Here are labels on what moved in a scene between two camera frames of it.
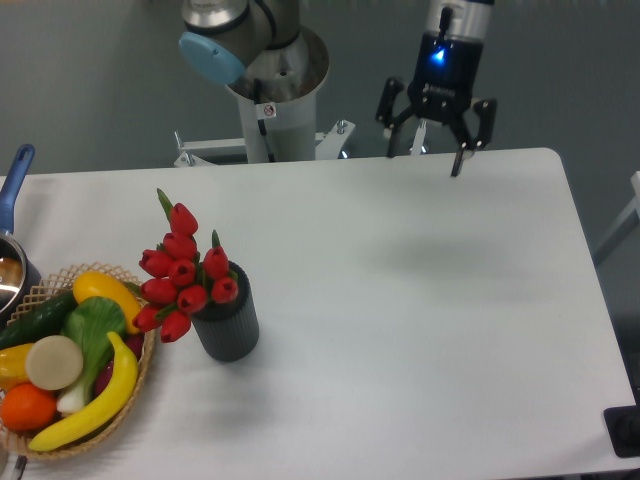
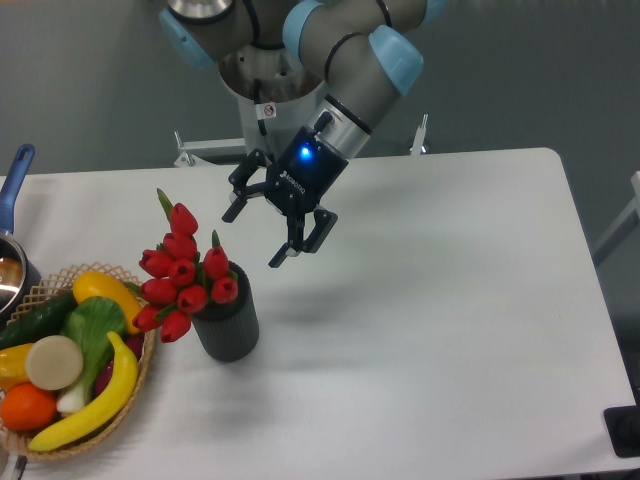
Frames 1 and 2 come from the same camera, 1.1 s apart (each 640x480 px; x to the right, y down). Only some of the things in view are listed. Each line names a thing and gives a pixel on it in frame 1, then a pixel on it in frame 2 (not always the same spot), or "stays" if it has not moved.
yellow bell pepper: [13, 370] stays
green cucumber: [45, 321] stays
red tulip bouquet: [179, 279] stays
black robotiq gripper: [446, 79] → [302, 173]
